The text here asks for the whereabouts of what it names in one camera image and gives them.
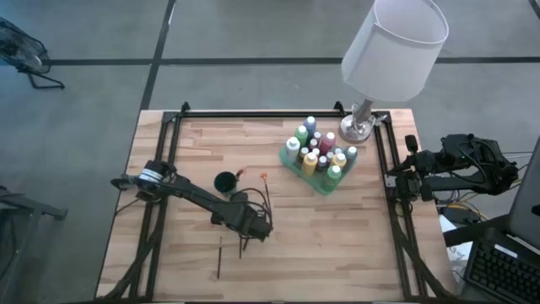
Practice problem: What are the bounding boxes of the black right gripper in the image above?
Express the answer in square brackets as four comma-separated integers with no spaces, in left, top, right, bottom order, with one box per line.
[386,134,438,202]

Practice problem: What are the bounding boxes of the thin dark paintbrush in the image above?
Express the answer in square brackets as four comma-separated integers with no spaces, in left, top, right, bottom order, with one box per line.
[216,236,224,280]

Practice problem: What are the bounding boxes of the dark green plastic cup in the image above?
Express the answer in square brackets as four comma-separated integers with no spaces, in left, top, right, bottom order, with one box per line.
[213,171,240,198]

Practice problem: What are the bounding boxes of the grey paint bottle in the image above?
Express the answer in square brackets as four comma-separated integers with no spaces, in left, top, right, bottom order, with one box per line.
[343,145,359,169]

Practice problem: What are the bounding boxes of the labelled light green paint bottle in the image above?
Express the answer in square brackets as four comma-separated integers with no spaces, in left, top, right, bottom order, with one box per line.
[322,164,343,192]

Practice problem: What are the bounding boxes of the large pink paint bottle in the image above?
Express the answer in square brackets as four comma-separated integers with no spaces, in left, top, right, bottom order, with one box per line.
[319,131,338,156]

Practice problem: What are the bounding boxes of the yellow apple-label paint bottle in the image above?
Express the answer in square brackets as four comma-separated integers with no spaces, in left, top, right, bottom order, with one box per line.
[301,151,320,178]

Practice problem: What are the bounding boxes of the white paint bottle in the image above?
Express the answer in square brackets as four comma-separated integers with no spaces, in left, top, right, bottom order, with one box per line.
[285,136,301,166]

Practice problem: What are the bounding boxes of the large plain green paint bottle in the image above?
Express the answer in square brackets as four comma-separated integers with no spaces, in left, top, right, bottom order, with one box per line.
[294,124,310,147]

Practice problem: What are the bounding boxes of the fan paintbrush orange bristles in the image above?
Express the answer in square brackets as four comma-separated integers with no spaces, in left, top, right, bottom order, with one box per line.
[260,171,273,208]

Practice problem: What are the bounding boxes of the teal translucent plastic bin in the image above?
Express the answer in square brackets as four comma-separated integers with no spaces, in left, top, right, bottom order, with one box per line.
[278,126,359,197]

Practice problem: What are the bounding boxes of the dark power strip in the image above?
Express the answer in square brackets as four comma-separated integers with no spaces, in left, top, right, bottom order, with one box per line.
[445,204,482,225]

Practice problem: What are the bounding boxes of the white printed paper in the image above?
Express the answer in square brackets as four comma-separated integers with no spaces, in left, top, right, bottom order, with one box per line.
[438,214,473,271]

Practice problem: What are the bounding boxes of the white shade table lamp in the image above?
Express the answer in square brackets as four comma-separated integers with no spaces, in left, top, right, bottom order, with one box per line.
[339,0,451,144]

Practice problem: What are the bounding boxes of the black keyboard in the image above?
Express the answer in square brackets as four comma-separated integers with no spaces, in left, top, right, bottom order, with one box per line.
[462,236,540,304]

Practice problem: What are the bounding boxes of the grey side stand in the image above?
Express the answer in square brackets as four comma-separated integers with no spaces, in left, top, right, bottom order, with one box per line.
[0,185,68,304]

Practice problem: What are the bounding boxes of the black floor fan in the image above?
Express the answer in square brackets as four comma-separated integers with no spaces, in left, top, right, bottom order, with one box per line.
[0,16,67,90]

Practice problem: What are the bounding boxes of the yellow cable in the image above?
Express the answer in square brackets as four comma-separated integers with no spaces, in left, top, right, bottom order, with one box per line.
[446,179,525,210]

